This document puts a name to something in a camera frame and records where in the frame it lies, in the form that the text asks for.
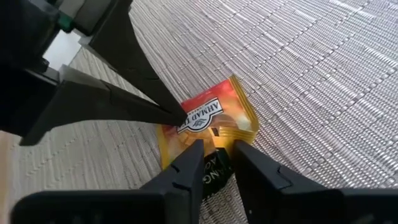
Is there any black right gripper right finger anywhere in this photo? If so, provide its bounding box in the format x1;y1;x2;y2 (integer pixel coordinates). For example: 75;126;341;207
231;139;398;224

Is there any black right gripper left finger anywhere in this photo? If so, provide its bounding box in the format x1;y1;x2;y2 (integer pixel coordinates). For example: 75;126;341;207
11;139;205;224

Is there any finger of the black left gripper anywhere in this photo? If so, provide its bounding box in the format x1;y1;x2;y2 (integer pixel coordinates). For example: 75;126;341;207
79;0;188;125
19;64;188;147

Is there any silver brown snack packet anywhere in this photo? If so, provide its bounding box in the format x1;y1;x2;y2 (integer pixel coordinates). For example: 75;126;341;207
155;75;260;200

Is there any grey woven placemat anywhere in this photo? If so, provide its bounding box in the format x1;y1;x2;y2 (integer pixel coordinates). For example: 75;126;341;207
0;0;398;224

